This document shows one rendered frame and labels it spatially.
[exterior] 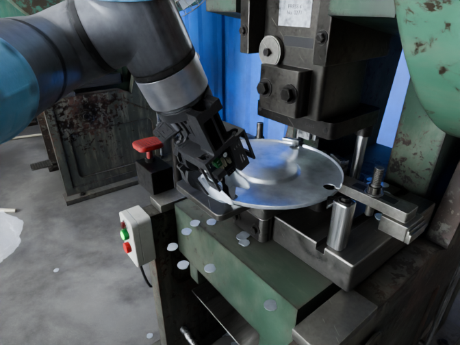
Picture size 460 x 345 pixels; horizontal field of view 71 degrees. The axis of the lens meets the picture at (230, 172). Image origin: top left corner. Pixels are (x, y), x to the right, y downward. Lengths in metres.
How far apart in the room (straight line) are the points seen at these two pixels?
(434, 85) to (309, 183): 0.36
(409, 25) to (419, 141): 0.56
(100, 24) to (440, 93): 0.29
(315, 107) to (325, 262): 0.27
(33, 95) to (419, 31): 0.26
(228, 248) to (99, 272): 1.05
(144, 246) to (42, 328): 0.76
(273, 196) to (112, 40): 0.35
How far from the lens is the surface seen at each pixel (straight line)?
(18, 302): 1.65
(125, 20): 0.34
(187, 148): 0.42
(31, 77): 0.26
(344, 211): 0.54
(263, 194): 0.56
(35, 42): 0.29
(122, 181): 2.25
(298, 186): 0.60
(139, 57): 0.35
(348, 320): 0.58
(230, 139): 0.40
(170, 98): 0.36
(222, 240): 0.68
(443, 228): 0.88
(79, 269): 1.69
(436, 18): 0.25
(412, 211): 0.65
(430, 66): 0.28
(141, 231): 0.80
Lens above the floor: 1.08
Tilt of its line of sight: 28 degrees down
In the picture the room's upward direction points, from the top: straight up
